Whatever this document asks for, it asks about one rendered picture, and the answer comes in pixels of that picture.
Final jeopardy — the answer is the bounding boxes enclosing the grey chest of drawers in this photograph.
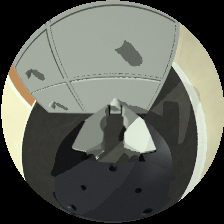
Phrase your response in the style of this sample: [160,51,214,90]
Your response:
[13,1,180,114]

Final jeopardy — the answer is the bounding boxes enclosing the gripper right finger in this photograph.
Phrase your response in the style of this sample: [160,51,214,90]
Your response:
[121,104,175,182]

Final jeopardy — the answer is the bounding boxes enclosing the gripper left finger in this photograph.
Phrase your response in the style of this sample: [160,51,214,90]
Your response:
[51,104,111,177]

